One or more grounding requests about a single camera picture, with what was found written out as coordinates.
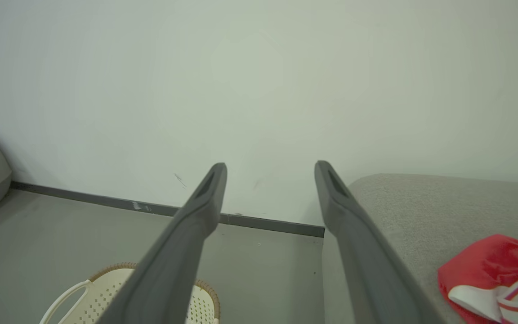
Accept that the cream perforated laundry basket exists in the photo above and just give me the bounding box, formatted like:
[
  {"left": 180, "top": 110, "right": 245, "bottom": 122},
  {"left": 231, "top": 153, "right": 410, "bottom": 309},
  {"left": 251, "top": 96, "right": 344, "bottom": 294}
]
[{"left": 40, "top": 262, "right": 221, "bottom": 324}]

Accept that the grey fabric sofa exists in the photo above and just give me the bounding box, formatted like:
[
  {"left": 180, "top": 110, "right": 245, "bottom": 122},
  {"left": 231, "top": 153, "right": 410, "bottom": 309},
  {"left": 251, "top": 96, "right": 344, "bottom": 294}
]
[{"left": 322, "top": 173, "right": 518, "bottom": 324}]

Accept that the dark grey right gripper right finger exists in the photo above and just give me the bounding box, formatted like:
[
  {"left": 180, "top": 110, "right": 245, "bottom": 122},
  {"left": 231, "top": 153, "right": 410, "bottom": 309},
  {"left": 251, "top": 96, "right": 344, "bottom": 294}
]
[{"left": 315, "top": 161, "right": 444, "bottom": 324}]

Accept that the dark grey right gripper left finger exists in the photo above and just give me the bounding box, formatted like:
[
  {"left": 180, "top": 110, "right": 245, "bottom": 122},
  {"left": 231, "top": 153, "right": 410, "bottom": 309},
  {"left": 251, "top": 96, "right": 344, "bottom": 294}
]
[{"left": 97, "top": 163, "right": 227, "bottom": 324}]

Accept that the red jersey with white trim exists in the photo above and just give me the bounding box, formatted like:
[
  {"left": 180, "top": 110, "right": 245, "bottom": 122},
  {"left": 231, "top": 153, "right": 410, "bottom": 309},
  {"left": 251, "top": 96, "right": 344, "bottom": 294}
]
[{"left": 448, "top": 245, "right": 518, "bottom": 324}]

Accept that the dark grey baseboard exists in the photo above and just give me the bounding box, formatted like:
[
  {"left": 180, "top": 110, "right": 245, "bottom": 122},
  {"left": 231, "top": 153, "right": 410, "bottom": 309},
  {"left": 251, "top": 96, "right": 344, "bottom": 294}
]
[{"left": 11, "top": 181, "right": 325, "bottom": 238}]

